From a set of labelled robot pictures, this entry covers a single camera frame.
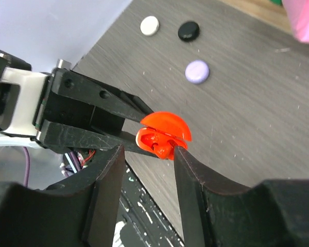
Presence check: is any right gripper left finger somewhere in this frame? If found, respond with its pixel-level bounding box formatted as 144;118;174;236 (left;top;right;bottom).
0;146;125;246

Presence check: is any black earbud charging case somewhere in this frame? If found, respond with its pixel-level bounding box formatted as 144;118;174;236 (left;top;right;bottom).
178;21;200;42

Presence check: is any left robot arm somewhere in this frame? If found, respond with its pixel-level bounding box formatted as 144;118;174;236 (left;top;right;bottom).
0;50;152;154

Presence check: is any purple earbud charging case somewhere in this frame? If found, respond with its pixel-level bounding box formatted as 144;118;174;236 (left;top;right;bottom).
185;60;210;84

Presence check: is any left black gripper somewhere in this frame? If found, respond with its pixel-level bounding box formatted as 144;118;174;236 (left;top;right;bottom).
36;68;155;157

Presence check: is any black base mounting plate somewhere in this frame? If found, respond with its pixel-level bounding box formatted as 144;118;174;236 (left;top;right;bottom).
112;163;185;247

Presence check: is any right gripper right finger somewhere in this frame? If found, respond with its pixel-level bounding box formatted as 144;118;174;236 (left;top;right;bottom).
174;147;309;246

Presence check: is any white earbud charging case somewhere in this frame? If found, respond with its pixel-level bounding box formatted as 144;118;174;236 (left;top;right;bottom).
140;16;160;36

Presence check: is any orange earbud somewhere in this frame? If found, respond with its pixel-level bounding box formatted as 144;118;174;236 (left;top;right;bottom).
151;142;174;160

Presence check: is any pink t-shirt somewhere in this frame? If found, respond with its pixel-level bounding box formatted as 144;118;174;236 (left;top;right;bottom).
282;0;309;44

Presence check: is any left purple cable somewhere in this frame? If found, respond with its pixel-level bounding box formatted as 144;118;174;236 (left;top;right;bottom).
22;146;31;188

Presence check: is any orange earbud charging case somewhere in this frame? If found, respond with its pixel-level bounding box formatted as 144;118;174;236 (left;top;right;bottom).
135;112;192;156

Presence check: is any wooden clothes rack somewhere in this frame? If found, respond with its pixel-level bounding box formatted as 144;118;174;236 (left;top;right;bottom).
222;0;292;34

